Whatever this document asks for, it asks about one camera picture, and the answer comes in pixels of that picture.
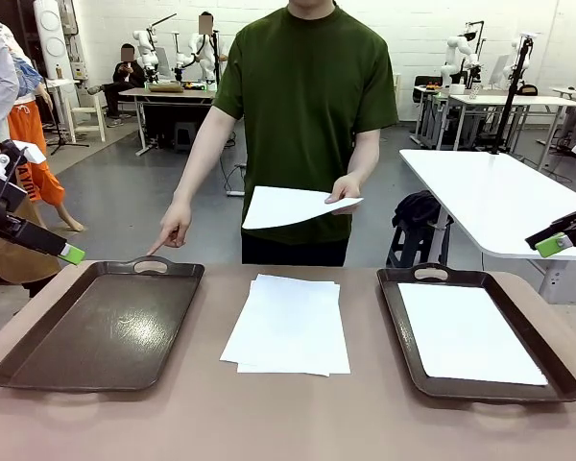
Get person's left forearm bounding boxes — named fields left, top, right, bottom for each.
left=346, top=125, right=383, bottom=182

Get brown plastic serving tray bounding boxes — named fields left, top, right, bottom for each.
left=0, top=255, right=206, bottom=393
left=376, top=262, right=576, bottom=404

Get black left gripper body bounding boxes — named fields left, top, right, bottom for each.
left=0, top=173, right=31, bottom=237

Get large white table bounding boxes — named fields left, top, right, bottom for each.
left=397, top=147, right=576, bottom=306

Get black pole stand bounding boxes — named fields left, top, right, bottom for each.
left=490, top=34, right=534, bottom=156

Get brown topped lab table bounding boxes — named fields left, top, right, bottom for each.
left=118, top=85, right=217, bottom=158

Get person's right forearm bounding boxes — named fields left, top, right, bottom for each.
left=171, top=104, right=245, bottom=208

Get grey computer monitor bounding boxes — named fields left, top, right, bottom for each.
left=488, top=53, right=511, bottom=90

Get black bag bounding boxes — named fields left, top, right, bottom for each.
left=392, top=189, right=444, bottom=231

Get seated person in black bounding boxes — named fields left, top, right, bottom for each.
left=88, top=42, right=148, bottom=129

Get person's right hand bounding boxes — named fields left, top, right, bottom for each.
left=146, top=201, right=194, bottom=257

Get black step stool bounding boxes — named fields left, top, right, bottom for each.
left=386, top=223, right=455, bottom=270

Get person's neck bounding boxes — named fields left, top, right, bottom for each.
left=287, top=0, right=337, bottom=19

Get small white side table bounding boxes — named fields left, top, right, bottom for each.
left=42, top=78, right=78, bottom=143

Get black trousers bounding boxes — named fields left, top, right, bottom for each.
left=241, top=228, right=352, bottom=268

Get person's left hand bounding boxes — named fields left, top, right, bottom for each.
left=324, top=173, right=364, bottom=206

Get white standing air conditioner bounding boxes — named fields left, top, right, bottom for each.
left=32, top=0, right=81, bottom=83

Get standing person with blurred face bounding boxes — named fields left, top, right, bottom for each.
left=197, top=12, right=229, bottom=87

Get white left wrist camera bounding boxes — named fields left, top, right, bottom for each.
left=0, top=138, right=47, bottom=177

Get grey plastic stool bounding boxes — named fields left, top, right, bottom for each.
left=172, top=122, right=197, bottom=154

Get long white lab table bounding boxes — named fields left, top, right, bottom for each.
left=448, top=93, right=576, bottom=172

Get black tripod stand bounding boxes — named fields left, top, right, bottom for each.
left=31, top=60, right=90, bottom=156

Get white wooden chair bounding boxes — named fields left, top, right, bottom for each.
left=69, top=90, right=108, bottom=144

